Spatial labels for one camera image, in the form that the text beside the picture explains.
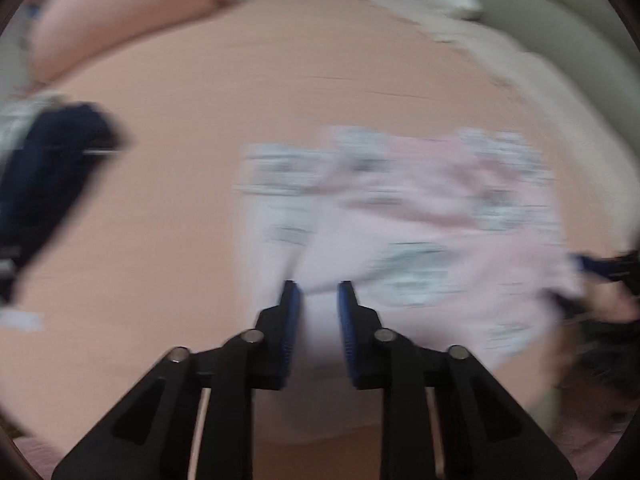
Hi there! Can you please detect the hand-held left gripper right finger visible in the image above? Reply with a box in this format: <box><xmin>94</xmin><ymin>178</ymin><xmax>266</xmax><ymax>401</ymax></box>
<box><xmin>336</xmin><ymin>280</ymin><xmax>578</xmax><ymax>480</ymax></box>

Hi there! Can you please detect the pink bed sheet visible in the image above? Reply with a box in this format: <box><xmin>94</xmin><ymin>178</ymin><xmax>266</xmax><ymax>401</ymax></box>
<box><xmin>0</xmin><ymin>0</ymin><xmax>616</xmax><ymax>461</ymax></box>

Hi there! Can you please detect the navy blue garment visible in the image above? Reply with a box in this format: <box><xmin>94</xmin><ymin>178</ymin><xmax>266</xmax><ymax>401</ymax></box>
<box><xmin>0</xmin><ymin>102</ymin><xmax>126</xmax><ymax>301</ymax></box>

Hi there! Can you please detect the beige padded headboard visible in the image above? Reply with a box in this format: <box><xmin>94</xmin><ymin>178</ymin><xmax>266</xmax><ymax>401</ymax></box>
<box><xmin>425</xmin><ymin>0</ymin><xmax>640</xmax><ymax>231</ymax></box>

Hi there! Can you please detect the navy and white clothes pile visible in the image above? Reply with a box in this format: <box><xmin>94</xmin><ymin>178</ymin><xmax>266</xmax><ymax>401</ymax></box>
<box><xmin>0</xmin><ymin>92</ymin><xmax>66</xmax><ymax>161</ymax></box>

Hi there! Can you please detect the pink printed pajama garment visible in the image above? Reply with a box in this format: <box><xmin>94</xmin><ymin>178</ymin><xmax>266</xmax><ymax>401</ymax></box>
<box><xmin>232</xmin><ymin>125</ymin><xmax>586</xmax><ymax>401</ymax></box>

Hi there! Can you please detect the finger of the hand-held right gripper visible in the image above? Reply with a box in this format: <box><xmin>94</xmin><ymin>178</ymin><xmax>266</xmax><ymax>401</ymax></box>
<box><xmin>547</xmin><ymin>290</ymin><xmax>596</xmax><ymax>323</ymax></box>
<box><xmin>572</xmin><ymin>251</ymin><xmax>640</xmax><ymax>283</ymax></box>

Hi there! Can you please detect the long pink pillow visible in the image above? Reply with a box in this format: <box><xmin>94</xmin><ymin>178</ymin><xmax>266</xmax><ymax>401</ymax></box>
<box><xmin>27</xmin><ymin>0</ymin><xmax>236</xmax><ymax>83</ymax></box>

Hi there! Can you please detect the white plush toy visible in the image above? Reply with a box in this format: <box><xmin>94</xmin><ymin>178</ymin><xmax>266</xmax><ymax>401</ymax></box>
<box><xmin>420</xmin><ymin>0</ymin><xmax>483</xmax><ymax>18</ymax></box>

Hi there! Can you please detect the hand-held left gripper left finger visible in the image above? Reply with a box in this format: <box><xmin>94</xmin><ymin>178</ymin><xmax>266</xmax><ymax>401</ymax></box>
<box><xmin>50</xmin><ymin>280</ymin><xmax>303</xmax><ymax>480</ymax></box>

